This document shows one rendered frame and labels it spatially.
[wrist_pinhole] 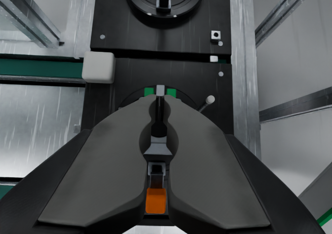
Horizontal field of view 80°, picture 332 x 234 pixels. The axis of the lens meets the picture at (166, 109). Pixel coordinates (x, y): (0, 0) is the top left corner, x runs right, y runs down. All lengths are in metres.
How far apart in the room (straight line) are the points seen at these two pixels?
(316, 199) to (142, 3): 0.38
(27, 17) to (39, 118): 0.18
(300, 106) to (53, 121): 0.40
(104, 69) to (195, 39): 0.16
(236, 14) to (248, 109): 0.18
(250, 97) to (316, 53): 0.27
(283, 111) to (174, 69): 0.18
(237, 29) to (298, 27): 0.23
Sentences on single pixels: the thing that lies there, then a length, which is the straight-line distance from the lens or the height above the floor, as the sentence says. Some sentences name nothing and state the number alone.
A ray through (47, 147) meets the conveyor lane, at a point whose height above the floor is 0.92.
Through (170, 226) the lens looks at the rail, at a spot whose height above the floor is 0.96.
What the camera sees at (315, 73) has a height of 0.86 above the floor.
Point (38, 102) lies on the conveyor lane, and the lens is 0.43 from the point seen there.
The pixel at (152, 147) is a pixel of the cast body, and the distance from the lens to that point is 0.23.
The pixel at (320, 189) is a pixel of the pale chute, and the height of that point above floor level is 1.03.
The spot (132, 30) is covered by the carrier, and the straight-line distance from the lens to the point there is 0.37.
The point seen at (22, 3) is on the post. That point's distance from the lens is 0.33.
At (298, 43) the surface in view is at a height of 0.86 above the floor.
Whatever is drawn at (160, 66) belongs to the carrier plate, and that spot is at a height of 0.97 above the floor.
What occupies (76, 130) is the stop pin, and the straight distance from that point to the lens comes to 0.34.
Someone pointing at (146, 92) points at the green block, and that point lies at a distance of 0.25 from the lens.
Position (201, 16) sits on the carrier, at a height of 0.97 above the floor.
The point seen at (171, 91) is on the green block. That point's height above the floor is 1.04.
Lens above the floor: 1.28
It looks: 79 degrees down
